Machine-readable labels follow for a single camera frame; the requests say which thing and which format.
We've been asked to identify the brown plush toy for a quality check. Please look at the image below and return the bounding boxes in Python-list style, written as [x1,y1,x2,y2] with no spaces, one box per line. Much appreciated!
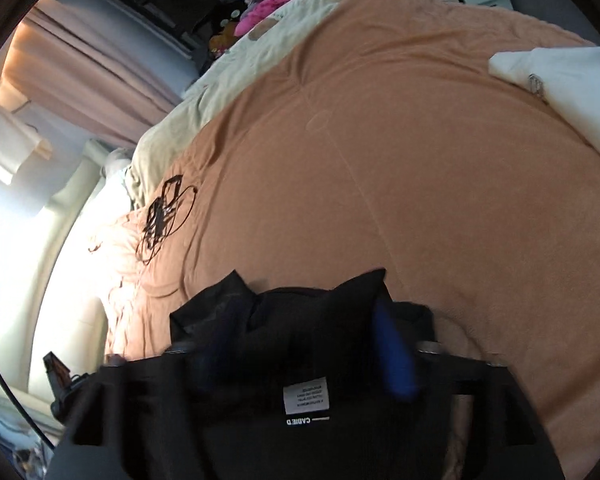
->
[207,17,243,57]

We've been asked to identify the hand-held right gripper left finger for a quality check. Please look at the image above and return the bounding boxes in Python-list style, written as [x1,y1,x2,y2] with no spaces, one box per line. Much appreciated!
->
[45,344,197,480]

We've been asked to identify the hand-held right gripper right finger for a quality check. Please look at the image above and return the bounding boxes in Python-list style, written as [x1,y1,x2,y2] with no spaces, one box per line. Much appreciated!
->
[372,299,567,480]

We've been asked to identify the folded beige sheet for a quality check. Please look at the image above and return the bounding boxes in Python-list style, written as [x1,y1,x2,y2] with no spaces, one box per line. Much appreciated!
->
[487,45,600,176]

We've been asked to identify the black button-up jacket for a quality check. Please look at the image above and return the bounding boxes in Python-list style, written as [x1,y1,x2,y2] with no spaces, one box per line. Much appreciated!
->
[169,269,481,480]

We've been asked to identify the tangled black cables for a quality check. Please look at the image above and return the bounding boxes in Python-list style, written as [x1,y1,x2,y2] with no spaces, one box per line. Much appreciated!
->
[135,174,198,265]

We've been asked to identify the white hanging garment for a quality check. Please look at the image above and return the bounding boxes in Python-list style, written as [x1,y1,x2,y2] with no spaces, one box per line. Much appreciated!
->
[0,97,53,186]

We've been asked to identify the white pillow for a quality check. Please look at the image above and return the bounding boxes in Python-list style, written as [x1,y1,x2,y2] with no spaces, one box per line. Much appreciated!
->
[100,147,136,196]

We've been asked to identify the pink curtain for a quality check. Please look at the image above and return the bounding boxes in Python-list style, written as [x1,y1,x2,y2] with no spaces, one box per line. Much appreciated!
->
[2,0,191,148]

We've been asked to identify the cream padded headboard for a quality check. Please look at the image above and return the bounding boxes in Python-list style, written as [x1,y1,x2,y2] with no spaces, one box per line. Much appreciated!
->
[0,140,131,411]

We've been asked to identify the cream duvet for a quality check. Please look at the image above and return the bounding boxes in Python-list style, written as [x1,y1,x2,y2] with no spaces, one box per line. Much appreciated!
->
[125,0,396,211]

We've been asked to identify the orange blanket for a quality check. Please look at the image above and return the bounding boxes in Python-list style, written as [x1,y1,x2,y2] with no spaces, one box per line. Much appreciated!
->
[87,0,600,480]

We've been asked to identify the pink garment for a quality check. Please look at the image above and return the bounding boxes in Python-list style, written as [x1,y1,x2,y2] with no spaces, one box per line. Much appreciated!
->
[234,0,296,37]

